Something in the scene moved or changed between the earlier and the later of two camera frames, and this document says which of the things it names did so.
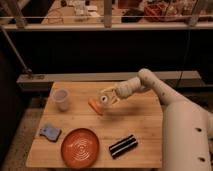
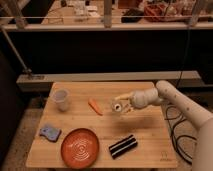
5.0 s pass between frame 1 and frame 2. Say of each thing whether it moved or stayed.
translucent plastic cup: stayed
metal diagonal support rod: stayed
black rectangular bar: stayed
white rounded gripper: moved
